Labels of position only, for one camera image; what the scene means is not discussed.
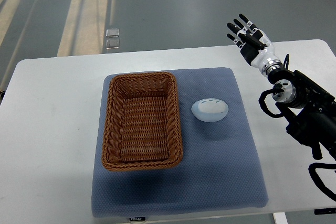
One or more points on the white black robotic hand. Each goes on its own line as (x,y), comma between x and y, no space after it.
(254,45)

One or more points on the light blue plush toy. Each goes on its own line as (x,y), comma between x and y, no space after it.
(210,109)

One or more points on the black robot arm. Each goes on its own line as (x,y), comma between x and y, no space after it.
(308,108)

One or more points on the brown wicker basket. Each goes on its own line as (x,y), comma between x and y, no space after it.
(142,129)

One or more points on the blue quilted mat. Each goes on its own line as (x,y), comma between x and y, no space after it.
(220,168)

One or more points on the lower metal floor plate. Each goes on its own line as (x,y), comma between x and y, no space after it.
(112,43)

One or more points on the metal floor plate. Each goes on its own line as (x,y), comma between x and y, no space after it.
(112,32)
(112,43)

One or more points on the upper metal floor plate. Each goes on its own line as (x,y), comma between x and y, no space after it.
(112,32)

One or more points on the black table edge clamp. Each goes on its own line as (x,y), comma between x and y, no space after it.
(325,211)

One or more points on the black mat label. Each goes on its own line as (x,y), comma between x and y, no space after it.
(133,219)

